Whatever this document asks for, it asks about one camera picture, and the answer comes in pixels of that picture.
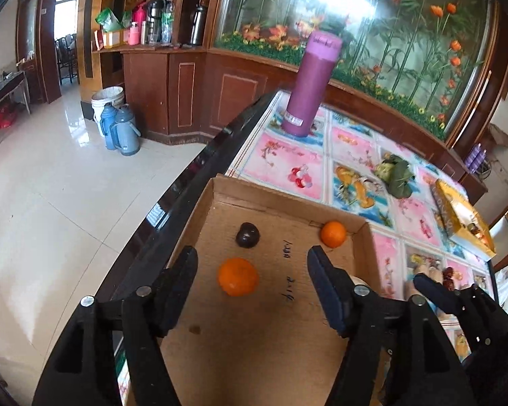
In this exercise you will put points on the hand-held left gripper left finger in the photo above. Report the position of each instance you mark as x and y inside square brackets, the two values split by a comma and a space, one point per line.
[182, 289]

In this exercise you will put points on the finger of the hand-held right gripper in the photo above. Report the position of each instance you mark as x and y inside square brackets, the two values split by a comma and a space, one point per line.
[436, 296]

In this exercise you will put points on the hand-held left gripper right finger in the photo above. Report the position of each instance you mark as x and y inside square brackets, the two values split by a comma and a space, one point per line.
[328, 296]

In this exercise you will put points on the red date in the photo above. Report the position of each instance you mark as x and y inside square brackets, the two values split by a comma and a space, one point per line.
[451, 283]
[448, 271]

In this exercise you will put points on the beige cylindrical food piece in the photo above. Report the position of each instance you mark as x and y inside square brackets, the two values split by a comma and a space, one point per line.
[359, 281]
[425, 270]

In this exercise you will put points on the brown cardboard box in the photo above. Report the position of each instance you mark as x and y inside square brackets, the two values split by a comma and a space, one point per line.
[258, 330]

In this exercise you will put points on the large orange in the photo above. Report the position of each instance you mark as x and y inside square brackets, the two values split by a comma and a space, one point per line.
[238, 277]

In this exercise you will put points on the small orange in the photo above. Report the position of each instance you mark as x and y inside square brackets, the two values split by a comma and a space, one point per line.
[333, 233]

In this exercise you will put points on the dark round fruit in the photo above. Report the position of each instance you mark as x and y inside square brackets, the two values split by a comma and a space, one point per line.
[247, 235]

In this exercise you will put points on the green leaf bundle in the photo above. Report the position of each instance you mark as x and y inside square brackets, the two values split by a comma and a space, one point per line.
[397, 175]

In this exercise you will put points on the purple bottles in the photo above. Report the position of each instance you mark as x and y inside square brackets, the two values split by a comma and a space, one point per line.
[476, 157]

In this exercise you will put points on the floral printed tablecloth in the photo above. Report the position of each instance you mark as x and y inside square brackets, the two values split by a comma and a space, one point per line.
[279, 156]

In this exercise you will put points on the grey thermos jug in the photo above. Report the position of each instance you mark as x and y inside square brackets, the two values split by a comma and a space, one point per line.
[128, 131]

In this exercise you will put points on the blue thermos jug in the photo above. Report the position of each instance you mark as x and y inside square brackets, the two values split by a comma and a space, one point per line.
[108, 129]

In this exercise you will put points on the brown wooden cabinet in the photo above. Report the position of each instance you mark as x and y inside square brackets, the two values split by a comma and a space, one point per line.
[186, 89]

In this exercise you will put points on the white plastic bucket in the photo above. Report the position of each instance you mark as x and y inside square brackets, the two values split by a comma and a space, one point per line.
[106, 95]

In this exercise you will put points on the purple thermos bottle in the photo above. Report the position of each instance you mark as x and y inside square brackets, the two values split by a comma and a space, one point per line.
[309, 84]

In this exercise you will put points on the red plastic bag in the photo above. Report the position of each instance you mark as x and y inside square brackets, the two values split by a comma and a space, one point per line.
[2, 118]

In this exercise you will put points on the orange white carton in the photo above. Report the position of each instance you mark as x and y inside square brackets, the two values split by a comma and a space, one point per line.
[113, 39]

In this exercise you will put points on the dark wooden chairs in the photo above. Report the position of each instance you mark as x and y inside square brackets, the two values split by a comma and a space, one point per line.
[65, 57]

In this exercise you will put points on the pink bottle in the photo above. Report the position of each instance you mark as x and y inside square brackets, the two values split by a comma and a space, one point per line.
[133, 34]

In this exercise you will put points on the clear water bottle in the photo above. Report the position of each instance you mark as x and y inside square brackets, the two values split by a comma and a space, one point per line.
[166, 27]

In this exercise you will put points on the small red box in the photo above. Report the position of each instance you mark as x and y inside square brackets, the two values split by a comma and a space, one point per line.
[98, 40]

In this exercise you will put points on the steel thermos flask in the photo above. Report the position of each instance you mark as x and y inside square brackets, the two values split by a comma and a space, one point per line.
[198, 25]

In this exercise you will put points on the floral glass display panel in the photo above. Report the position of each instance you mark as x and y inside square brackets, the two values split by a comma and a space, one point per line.
[406, 29]

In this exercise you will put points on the dark side table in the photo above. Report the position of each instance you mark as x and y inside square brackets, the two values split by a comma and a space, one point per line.
[4, 89]

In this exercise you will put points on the black steel thermos pot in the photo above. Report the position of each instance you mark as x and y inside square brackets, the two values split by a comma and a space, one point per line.
[154, 21]

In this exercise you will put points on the small green bag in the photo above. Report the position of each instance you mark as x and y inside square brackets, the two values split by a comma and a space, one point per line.
[126, 19]

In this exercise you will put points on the red thermos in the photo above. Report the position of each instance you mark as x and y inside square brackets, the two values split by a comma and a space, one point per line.
[139, 13]

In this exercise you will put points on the large green bag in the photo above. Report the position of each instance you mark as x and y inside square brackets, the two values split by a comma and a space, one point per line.
[108, 19]

